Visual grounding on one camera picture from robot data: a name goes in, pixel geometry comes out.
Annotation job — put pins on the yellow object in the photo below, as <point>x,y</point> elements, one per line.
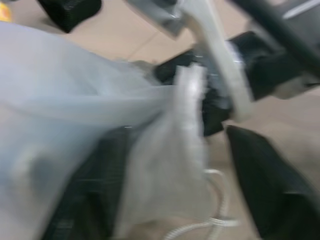
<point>4,10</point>

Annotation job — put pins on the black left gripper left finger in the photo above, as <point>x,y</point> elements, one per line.
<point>95,180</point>

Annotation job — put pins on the black ribbed block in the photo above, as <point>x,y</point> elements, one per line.
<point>70,13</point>

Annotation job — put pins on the silver metal block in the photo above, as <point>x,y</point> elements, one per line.
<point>160,17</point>

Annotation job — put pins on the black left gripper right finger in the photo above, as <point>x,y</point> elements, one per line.
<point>272,190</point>

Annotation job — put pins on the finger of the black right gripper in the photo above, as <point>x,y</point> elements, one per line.
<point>170,70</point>

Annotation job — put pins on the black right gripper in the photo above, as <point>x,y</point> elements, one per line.
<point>267,65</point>

